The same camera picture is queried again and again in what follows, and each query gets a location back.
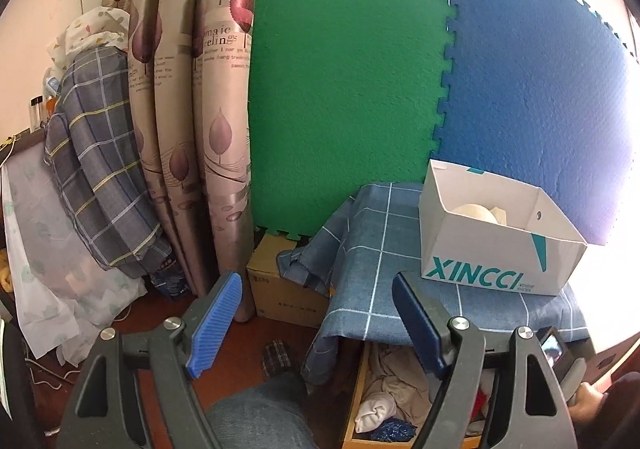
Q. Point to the green foam mat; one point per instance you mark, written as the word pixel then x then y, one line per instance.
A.
pixel 342 93

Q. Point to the pale pink garment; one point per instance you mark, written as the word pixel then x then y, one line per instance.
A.
pixel 373 410

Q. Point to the plaid blue grey blanket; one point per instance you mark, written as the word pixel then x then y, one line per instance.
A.
pixel 95 164

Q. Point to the blue foam mat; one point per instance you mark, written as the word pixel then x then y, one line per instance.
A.
pixel 542 91

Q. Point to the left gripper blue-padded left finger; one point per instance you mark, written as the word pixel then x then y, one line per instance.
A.
pixel 106 407

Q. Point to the red underwear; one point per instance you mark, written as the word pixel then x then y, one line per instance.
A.
pixel 479 403

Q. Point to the cardboard box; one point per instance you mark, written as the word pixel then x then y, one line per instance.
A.
pixel 280 299

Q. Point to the wooden drawer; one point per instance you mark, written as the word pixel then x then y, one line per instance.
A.
pixel 354 440

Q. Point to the white XINCCI shoe box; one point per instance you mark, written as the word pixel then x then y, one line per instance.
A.
pixel 535 253

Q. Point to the beige leaf-print curtain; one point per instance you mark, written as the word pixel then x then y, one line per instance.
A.
pixel 189 67

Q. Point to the plaid slipper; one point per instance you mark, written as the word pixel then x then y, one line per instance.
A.
pixel 277 358

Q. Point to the beige garment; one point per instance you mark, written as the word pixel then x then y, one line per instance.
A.
pixel 396 371

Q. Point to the person's right hand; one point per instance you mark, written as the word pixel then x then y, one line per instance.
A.
pixel 586 405

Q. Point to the blue checked cloth cover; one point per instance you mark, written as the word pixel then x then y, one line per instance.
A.
pixel 353 259

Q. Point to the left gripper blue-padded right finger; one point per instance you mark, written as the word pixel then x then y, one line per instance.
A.
pixel 528 405

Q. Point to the dark blue patterned underwear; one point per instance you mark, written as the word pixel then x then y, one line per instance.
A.
pixel 393 431

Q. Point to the cream lace underwear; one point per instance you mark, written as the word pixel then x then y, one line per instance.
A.
pixel 495 215

